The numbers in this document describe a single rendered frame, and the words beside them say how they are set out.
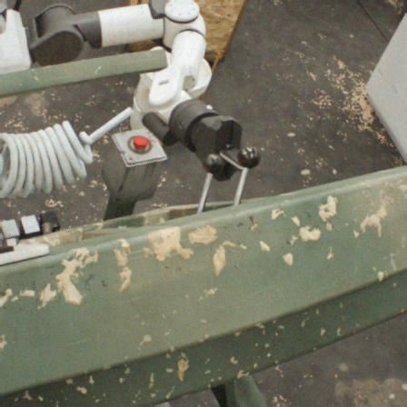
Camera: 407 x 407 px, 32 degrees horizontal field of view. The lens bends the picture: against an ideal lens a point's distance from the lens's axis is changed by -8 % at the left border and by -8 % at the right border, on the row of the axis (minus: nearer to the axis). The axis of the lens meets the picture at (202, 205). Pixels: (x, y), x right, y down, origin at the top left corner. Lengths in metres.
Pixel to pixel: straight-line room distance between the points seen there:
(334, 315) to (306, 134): 2.74
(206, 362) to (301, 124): 2.90
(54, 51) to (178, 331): 1.12
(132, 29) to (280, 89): 2.23
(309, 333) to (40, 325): 0.45
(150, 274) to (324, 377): 2.35
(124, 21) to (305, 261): 1.09
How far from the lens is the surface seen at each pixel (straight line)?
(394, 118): 3.86
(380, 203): 0.73
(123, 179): 2.00
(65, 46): 1.65
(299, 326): 0.93
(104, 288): 0.58
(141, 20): 1.68
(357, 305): 0.98
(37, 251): 0.58
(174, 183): 3.20
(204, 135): 1.40
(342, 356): 2.99
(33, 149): 0.70
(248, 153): 1.22
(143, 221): 1.90
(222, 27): 3.54
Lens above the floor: 2.39
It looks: 49 degrees down
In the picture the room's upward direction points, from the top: 24 degrees clockwise
